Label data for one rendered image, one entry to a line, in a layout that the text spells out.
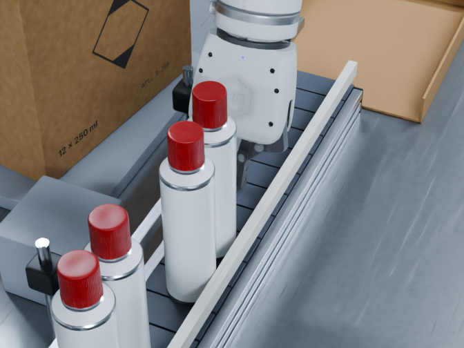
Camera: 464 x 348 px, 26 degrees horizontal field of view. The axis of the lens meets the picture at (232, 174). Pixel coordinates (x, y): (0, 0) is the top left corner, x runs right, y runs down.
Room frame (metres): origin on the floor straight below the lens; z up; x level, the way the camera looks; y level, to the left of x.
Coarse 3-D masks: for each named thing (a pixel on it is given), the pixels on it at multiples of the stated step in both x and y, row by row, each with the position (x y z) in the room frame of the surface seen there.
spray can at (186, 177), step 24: (168, 144) 0.69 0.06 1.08; (192, 144) 0.68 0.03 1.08; (168, 168) 0.69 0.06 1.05; (192, 168) 0.68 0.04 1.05; (168, 192) 0.68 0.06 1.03; (192, 192) 0.67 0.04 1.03; (168, 216) 0.68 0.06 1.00; (192, 216) 0.67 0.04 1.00; (168, 240) 0.68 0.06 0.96; (192, 240) 0.67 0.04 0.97; (168, 264) 0.68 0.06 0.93; (192, 264) 0.67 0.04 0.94; (168, 288) 0.68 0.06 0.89; (192, 288) 0.67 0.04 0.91
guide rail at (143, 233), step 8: (160, 200) 0.74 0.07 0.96; (160, 208) 0.73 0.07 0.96; (152, 216) 0.71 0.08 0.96; (160, 216) 0.72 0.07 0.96; (144, 224) 0.70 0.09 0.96; (152, 224) 0.70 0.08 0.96; (160, 224) 0.72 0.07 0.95; (136, 232) 0.69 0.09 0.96; (144, 232) 0.69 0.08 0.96; (152, 232) 0.70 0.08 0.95; (144, 240) 0.69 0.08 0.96; (56, 344) 0.55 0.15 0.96
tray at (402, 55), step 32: (320, 0) 1.32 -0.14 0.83; (352, 0) 1.32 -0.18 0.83; (384, 0) 1.32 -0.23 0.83; (416, 0) 1.32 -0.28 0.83; (448, 0) 1.31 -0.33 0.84; (320, 32) 1.23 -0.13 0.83; (352, 32) 1.23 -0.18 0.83; (384, 32) 1.23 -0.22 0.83; (416, 32) 1.23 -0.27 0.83; (448, 32) 1.23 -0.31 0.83; (320, 64) 1.15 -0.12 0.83; (384, 64) 1.15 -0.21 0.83; (416, 64) 1.15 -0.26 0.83; (448, 64) 1.14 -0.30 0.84; (384, 96) 1.08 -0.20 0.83; (416, 96) 1.08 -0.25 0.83
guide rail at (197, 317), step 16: (352, 64) 1.04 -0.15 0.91; (336, 80) 1.01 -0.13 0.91; (352, 80) 1.03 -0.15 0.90; (336, 96) 0.97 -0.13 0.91; (320, 112) 0.94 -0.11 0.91; (320, 128) 0.92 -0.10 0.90; (304, 144) 0.88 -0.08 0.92; (288, 160) 0.85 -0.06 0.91; (288, 176) 0.83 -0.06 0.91; (272, 192) 0.80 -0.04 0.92; (256, 208) 0.78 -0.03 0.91; (272, 208) 0.79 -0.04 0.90; (256, 224) 0.75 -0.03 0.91; (240, 240) 0.73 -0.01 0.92; (240, 256) 0.71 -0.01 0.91; (224, 272) 0.68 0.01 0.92; (208, 288) 0.66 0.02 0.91; (224, 288) 0.68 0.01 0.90; (208, 304) 0.64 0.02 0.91; (192, 320) 0.62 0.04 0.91; (176, 336) 0.60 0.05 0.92; (192, 336) 0.61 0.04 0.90
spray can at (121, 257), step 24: (96, 216) 0.59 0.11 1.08; (120, 216) 0.59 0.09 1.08; (96, 240) 0.57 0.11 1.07; (120, 240) 0.57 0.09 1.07; (120, 264) 0.57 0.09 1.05; (120, 288) 0.56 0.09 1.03; (144, 288) 0.58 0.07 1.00; (120, 312) 0.56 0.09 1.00; (144, 312) 0.58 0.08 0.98; (120, 336) 0.56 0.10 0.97; (144, 336) 0.57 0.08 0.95
